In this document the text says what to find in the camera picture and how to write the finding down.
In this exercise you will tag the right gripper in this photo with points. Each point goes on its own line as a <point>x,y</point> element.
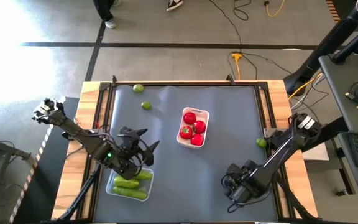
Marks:
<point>244,182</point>

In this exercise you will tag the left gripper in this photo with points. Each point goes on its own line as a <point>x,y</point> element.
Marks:
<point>130,155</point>

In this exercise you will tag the green cucumber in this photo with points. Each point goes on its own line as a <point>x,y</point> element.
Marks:
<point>130,193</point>
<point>126,182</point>
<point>145,176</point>

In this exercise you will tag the red tomato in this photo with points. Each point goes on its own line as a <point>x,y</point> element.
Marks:
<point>186,132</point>
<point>197,140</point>
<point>190,118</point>
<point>199,127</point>

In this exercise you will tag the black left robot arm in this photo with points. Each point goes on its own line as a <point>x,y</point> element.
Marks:
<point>73,130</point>

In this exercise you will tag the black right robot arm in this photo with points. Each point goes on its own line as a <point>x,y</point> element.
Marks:
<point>278,155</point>

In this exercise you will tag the small green lime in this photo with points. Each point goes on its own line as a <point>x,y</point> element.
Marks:
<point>146,105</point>

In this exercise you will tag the clear plastic bin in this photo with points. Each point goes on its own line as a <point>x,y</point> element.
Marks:
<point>149,188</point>

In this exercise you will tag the grey table mat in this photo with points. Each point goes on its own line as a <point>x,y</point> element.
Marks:
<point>197,186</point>

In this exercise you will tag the white plastic basket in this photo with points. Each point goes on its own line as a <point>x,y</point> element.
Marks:
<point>203,115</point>

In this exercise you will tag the black mat clamp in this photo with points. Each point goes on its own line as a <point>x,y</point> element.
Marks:
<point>230,79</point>
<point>114,80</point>

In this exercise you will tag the white flat box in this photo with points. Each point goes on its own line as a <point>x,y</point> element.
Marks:
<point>317,154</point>

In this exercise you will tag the black desk leg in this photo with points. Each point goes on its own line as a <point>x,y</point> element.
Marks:
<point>343,168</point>

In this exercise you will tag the black striped floor ramp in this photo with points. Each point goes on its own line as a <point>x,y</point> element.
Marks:
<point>42,186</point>

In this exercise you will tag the person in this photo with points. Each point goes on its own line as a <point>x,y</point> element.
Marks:
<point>174,4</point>
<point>102,9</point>

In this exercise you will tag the black tall equipment pole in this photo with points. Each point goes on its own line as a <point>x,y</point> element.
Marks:
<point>322,49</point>

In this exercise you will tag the dark blue pole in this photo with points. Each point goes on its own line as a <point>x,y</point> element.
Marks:
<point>353,43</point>

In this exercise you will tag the black aluminium table frame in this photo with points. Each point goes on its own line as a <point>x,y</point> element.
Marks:
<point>182,83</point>

